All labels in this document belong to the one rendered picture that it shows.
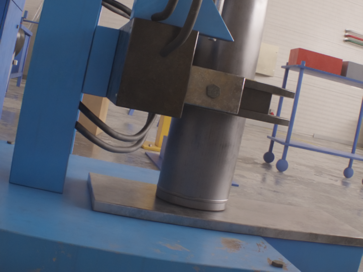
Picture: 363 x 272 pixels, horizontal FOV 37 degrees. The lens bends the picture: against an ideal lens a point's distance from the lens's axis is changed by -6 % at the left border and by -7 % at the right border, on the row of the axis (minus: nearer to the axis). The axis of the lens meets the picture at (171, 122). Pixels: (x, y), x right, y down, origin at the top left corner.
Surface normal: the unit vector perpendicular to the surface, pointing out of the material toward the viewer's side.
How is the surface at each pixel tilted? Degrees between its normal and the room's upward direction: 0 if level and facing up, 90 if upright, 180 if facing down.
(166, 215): 90
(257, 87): 90
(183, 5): 90
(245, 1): 90
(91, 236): 0
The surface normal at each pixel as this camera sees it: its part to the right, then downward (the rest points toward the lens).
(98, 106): -0.01, 0.06
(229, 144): 0.61, 0.18
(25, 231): 0.21, -0.98
